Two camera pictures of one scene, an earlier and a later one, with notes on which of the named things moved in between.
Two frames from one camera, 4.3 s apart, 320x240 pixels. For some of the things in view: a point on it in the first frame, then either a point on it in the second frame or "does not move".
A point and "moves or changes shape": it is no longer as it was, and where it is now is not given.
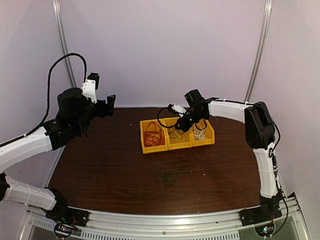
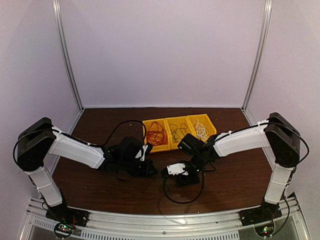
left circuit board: [63, 230] does not move
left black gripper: [102, 112] to [146, 173]
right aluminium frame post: [264, 35] does not move
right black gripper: [185, 127] to [188, 180]
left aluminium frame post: [62, 39] does not move
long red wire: [153, 135] moves or changes shape
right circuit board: [266, 230] does not move
